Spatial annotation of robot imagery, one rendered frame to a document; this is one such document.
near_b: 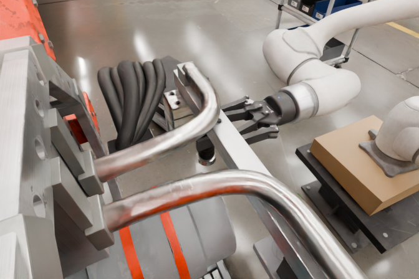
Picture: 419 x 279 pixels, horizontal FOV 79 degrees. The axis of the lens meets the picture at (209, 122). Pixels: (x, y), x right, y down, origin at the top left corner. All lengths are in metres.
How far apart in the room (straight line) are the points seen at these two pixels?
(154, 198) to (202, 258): 0.14
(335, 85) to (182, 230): 0.48
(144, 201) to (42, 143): 0.10
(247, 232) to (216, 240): 0.98
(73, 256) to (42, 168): 0.15
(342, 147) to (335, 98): 0.59
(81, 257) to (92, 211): 0.08
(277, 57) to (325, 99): 0.18
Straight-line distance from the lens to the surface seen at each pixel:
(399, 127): 1.10
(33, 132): 0.20
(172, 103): 0.44
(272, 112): 0.59
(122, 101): 0.34
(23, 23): 0.33
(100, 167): 0.29
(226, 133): 0.34
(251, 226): 1.35
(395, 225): 1.22
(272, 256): 0.84
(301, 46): 0.72
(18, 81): 0.23
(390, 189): 1.16
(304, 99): 0.61
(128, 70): 0.35
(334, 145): 1.22
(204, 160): 0.58
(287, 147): 1.67
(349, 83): 0.69
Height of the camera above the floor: 1.23
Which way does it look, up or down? 44 degrees down
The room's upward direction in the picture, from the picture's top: straight up
